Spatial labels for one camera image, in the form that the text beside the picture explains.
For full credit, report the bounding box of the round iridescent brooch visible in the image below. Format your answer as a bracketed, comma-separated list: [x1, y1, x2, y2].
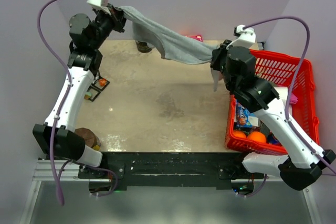
[84, 92, 92, 100]

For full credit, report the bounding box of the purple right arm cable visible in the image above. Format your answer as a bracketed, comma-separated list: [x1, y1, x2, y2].
[243, 16, 336, 176]

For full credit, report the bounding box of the toilet paper roll black wrapper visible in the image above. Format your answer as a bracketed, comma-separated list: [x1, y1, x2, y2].
[135, 41, 152, 53]

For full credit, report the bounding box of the orange pink snack box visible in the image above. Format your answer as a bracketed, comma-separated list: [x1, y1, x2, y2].
[187, 35, 203, 42]

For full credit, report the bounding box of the brown wooden block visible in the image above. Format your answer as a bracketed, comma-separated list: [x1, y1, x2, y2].
[75, 127, 101, 151]

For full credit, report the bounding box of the blue snack packet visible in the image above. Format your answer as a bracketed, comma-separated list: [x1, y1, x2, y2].
[235, 102, 260, 129]

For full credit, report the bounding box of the black brooch display case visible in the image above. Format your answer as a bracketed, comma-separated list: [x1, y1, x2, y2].
[91, 77, 110, 92]

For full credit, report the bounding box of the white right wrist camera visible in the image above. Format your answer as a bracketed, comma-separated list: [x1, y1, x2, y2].
[226, 25, 256, 49]

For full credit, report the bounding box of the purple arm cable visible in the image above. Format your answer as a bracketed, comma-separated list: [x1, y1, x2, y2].
[243, 16, 336, 176]
[36, 0, 81, 206]

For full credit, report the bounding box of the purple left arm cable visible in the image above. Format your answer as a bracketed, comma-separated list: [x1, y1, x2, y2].
[36, 0, 81, 206]

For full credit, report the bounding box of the red plastic basket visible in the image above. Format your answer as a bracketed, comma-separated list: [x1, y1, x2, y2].
[225, 50, 322, 156]

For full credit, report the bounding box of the pink packet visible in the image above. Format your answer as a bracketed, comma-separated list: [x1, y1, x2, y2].
[288, 93, 298, 104]

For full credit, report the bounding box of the blue white wipes roll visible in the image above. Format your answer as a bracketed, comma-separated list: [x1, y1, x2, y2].
[274, 87, 288, 105]

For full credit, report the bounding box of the orange maple leaf brooch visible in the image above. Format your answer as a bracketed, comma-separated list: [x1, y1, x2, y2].
[98, 78, 108, 87]

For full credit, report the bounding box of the grey sleeveless shirt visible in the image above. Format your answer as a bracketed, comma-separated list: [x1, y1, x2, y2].
[118, 5, 224, 92]

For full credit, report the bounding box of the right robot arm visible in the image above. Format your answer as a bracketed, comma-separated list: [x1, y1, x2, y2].
[211, 40, 335, 190]

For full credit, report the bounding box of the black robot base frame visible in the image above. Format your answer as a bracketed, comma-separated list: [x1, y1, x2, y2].
[78, 152, 264, 190]

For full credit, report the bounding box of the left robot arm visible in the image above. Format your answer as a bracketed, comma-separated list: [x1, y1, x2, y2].
[33, 4, 126, 178]

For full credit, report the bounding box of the orange fruit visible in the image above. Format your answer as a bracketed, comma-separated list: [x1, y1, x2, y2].
[247, 131, 267, 143]
[233, 130, 247, 139]

